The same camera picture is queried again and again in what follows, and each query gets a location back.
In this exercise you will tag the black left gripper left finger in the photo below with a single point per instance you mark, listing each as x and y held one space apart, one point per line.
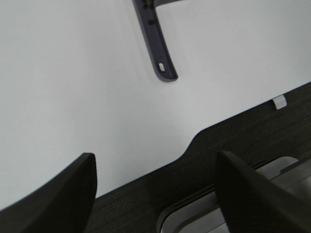
62 205

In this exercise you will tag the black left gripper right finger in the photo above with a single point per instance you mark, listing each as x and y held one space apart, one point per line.
252 204

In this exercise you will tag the grey plastic dustpan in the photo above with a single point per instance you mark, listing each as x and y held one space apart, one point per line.
154 39

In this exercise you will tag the white table edge clip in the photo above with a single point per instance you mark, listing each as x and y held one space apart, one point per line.
280 102

